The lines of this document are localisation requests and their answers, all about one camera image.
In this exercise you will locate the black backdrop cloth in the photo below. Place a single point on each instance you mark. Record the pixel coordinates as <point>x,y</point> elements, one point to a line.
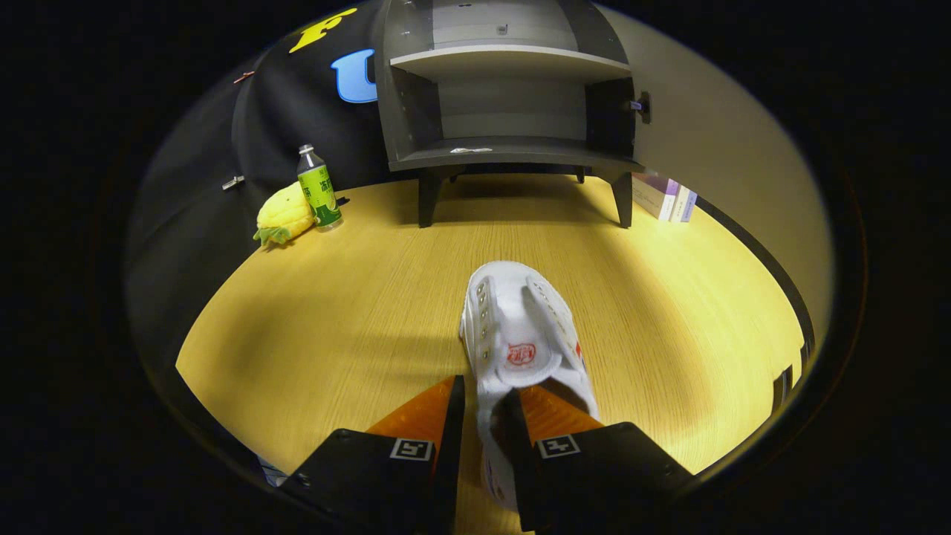
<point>282,111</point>

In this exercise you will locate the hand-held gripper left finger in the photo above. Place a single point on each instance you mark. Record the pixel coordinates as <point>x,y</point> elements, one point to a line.
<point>453,461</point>

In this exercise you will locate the white clip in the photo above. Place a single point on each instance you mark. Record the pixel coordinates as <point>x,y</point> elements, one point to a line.
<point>232,182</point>

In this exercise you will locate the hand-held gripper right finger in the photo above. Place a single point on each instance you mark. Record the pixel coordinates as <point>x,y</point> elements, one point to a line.
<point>520,461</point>

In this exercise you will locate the large white purple box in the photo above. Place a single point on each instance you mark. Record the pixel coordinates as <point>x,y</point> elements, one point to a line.
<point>654,195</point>

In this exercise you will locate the grey shoe cabinet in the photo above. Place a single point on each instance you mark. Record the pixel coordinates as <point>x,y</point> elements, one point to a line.
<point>513,67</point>

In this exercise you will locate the small white purple box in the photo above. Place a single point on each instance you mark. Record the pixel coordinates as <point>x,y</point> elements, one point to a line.
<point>684,206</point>

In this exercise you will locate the yellow pineapple plush toy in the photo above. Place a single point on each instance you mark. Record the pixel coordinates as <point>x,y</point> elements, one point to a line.
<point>284,214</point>

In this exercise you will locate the pink clip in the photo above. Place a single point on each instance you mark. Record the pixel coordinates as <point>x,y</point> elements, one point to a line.
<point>243,76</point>

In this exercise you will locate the green label drink bottle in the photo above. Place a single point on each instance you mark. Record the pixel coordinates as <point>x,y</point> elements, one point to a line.
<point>319,192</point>

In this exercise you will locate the white shoe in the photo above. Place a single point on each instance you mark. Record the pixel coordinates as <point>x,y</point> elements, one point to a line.
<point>520,327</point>

